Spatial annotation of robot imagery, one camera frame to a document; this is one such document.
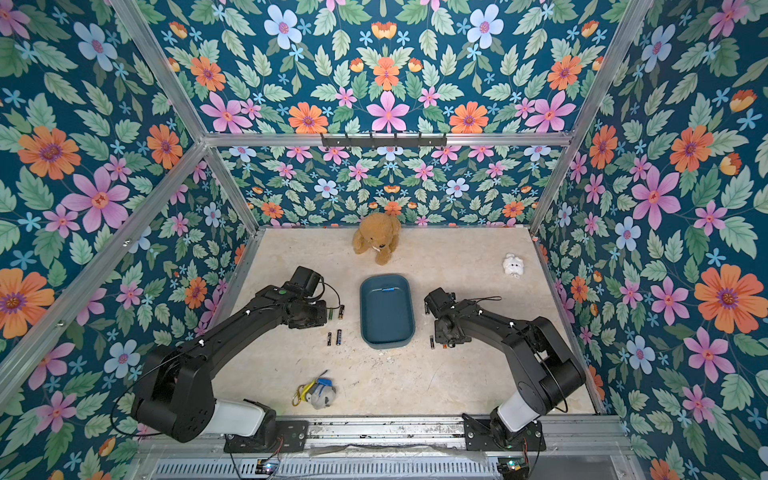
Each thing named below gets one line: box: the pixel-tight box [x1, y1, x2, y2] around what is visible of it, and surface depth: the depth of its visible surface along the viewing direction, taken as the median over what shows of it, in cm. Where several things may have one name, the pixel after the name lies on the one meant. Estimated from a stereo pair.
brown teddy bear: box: [352, 213, 401, 266], surface depth 99 cm
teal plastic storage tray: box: [359, 273, 415, 349], surface depth 97 cm
